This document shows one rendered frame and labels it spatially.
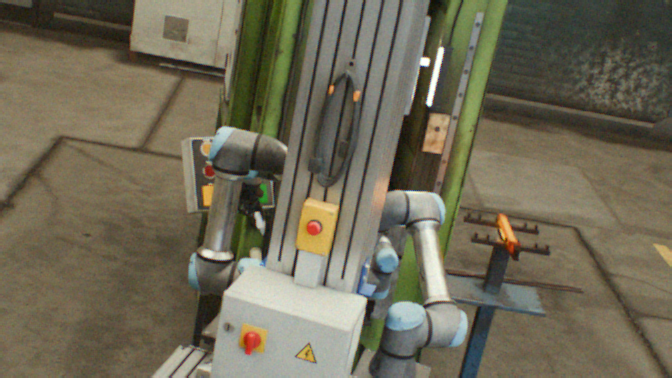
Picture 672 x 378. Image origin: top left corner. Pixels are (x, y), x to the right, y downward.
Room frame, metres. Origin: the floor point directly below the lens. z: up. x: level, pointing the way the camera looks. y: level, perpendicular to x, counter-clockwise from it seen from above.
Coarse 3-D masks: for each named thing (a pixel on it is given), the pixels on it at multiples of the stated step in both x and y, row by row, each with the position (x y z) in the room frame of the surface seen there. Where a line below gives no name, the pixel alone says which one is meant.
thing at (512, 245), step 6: (498, 216) 3.85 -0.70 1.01; (504, 216) 3.84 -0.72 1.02; (504, 222) 3.77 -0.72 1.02; (504, 228) 3.70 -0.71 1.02; (510, 228) 3.71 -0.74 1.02; (504, 234) 3.67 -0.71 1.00; (510, 234) 3.64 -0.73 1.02; (510, 240) 3.57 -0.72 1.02; (516, 240) 3.59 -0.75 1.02; (510, 246) 3.54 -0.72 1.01; (516, 246) 3.50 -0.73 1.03; (510, 252) 3.52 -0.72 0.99; (516, 252) 3.46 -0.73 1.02; (516, 258) 3.46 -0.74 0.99
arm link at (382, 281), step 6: (372, 270) 3.22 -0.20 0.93; (372, 276) 3.20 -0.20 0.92; (378, 276) 3.20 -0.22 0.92; (384, 276) 3.20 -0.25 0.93; (390, 276) 3.21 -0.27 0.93; (366, 282) 3.17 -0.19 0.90; (372, 282) 3.18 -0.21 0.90; (378, 282) 3.19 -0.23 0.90; (384, 282) 3.20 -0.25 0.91; (390, 282) 3.23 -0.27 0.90; (378, 288) 3.19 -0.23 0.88; (384, 288) 3.20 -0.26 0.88; (372, 294) 3.20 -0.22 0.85; (378, 294) 3.19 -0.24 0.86; (384, 294) 3.21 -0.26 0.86
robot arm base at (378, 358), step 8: (376, 352) 2.73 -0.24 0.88; (384, 352) 2.69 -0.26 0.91; (376, 360) 2.70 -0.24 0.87; (384, 360) 2.68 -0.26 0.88; (392, 360) 2.67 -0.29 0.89; (400, 360) 2.67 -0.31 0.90; (408, 360) 2.68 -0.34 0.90; (368, 368) 2.72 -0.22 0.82; (376, 368) 2.70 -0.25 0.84; (384, 368) 2.67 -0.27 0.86; (392, 368) 2.66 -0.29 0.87; (400, 368) 2.67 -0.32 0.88; (408, 368) 2.68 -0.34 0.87; (376, 376) 2.67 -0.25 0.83; (384, 376) 2.66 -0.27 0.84; (392, 376) 2.66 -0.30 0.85; (400, 376) 2.66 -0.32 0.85; (408, 376) 2.68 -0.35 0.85
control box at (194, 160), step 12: (192, 144) 3.48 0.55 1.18; (192, 156) 3.46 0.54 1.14; (204, 156) 3.49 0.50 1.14; (192, 168) 3.44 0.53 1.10; (204, 168) 3.46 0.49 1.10; (192, 180) 3.43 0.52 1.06; (204, 180) 3.44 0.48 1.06; (264, 180) 3.60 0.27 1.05; (192, 192) 3.41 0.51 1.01; (192, 204) 3.40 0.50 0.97; (264, 204) 3.55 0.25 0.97
